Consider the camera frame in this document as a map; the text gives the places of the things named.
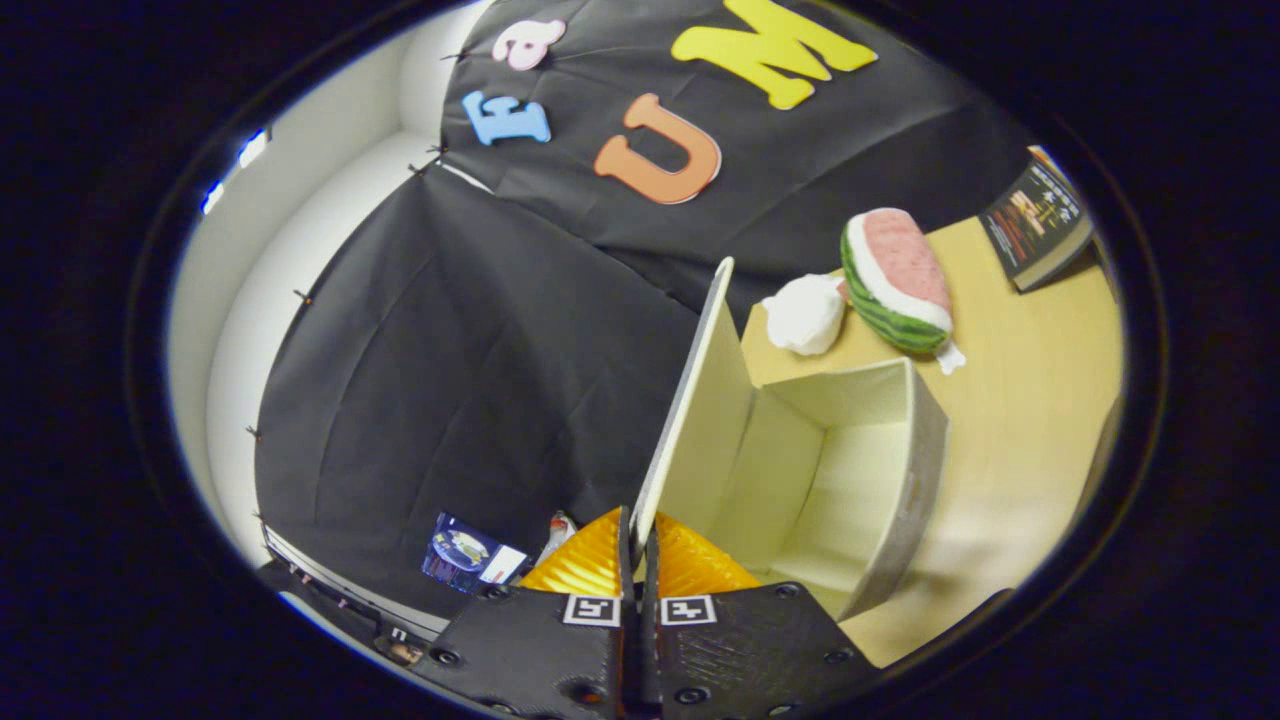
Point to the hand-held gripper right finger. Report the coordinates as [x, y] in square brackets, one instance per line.
[740, 650]

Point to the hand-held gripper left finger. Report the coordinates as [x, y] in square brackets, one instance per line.
[540, 650]

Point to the grey fabric storage box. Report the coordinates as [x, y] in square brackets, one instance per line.
[800, 480]

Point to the small white bottle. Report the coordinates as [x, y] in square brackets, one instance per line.
[560, 535]

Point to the blue printed card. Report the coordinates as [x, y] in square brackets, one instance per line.
[460, 552]

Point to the white plush toy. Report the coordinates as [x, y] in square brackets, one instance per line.
[803, 315]

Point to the watermelon slice plush toy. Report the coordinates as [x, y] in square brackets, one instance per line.
[895, 270]

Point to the black cover book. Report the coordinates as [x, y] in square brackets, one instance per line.
[1035, 225]

